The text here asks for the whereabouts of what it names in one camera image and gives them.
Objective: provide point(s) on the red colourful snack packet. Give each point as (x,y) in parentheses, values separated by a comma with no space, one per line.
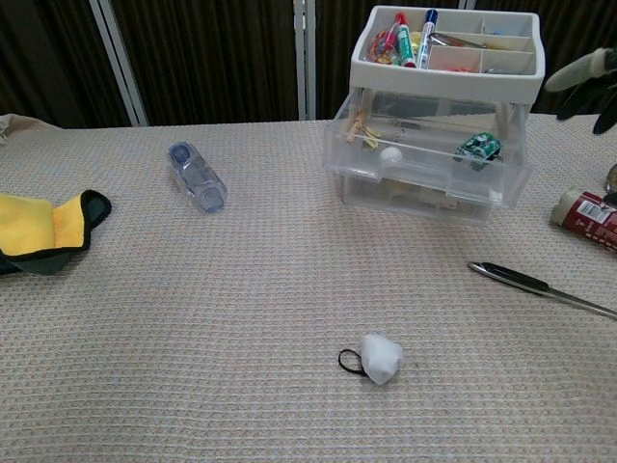
(382,46)

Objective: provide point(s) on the dark brown pleated curtain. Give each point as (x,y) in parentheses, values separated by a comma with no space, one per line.
(217,58)

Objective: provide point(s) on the grey slanted divider post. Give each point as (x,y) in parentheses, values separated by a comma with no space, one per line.
(120,67)

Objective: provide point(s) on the black silver pen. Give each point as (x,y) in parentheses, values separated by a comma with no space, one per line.
(516,279)

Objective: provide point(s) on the wooden clothespin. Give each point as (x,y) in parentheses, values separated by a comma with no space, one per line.
(356,126)

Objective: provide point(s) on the yellow black microfiber cloth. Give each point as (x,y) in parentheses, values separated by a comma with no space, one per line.
(29,226)

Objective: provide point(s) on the beige woven tablecloth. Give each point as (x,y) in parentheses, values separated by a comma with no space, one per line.
(193,337)

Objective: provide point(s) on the clear plastic organizer box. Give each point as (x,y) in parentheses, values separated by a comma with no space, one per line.
(424,149)

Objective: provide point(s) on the white plastic drawer unit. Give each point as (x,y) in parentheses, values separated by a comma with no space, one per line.
(434,82)

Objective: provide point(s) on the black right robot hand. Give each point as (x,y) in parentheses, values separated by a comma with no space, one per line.
(593,67)

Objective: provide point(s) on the blue cap white marker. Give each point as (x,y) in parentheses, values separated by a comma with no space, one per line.
(426,41)

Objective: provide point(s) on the small metal binder clip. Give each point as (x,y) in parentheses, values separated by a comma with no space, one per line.
(400,130)

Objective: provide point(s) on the clear plastic water bottle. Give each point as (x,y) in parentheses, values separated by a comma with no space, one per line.
(195,176)

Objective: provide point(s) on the white smooth ball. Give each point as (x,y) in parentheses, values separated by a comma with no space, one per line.
(390,155)

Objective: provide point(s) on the clear plastic drawer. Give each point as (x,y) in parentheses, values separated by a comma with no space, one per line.
(366,179)
(376,201)

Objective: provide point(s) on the red tube with beige cap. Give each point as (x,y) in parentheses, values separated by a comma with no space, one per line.
(588,217)

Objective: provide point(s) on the grey upright divider post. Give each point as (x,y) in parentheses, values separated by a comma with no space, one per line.
(304,58)

